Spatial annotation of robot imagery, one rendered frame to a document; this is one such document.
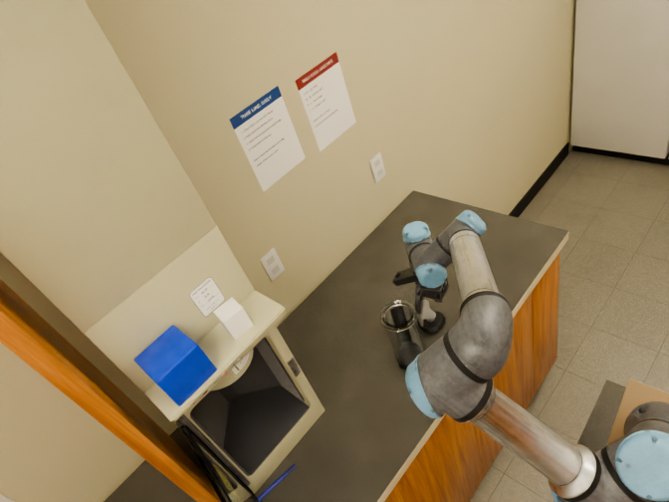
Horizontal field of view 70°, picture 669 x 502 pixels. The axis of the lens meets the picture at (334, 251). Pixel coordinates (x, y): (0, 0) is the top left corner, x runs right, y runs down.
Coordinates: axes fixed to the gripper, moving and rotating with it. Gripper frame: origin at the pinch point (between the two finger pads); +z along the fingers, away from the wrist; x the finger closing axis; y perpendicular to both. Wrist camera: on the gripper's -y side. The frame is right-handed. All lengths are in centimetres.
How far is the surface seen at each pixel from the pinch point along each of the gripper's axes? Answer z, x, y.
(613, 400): 9, -12, 54
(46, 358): -75, -78, -23
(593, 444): 9, -26, 51
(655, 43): 20, 228, 56
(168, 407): -48, -71, -21
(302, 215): -21, 16, -51
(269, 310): -48, -44, -14
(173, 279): -65, -52, -25
